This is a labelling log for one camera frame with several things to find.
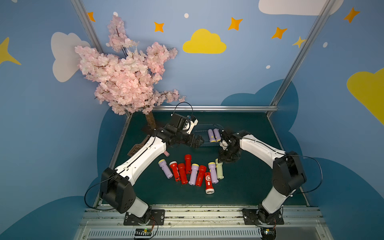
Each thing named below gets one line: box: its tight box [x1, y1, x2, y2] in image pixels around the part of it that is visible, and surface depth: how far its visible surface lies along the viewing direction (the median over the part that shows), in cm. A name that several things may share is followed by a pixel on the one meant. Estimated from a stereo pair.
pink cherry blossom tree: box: [74, 15, 186, 130], surface depth 72 cm
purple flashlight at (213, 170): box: [208, 162, 219, 184], surface depth 90 cm
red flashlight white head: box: [169, 161, 181, 182], surface depth 90 cm
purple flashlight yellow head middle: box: [188, 163, 200, 186], surface depth 90 cm
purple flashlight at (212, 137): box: [207, 129, 217, 143], surface depth 106 cm
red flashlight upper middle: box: [185, 154, 192, 175], surface depth 92 cm
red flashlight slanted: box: [195, 165, 207, 187], surface depth 88 cm
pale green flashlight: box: [215, 158, 225, 180], surface depth 90 cm
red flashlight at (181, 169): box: [178, 163, 188, 185], surface depth 89 cm
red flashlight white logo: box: [204, 172, 215, 194], surface depth 84 cm
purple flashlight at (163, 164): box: [158, 159, 174, 179], surface depth 90 cm
